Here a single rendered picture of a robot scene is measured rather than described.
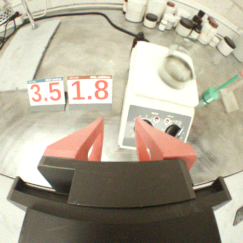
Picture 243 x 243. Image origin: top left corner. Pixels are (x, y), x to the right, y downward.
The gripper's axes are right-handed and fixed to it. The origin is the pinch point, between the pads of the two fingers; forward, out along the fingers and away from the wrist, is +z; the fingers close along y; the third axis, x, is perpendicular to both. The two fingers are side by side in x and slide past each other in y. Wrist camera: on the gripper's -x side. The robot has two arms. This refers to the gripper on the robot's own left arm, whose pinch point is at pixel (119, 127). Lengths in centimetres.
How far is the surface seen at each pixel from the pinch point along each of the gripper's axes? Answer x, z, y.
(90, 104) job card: 4.4, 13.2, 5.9
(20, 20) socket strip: -26, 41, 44
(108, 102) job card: 4.4, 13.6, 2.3
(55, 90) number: 1.0, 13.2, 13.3
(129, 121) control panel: 4.2, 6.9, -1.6
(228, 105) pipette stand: 5.2, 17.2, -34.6
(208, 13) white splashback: -28, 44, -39
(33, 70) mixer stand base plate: -3.4, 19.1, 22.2
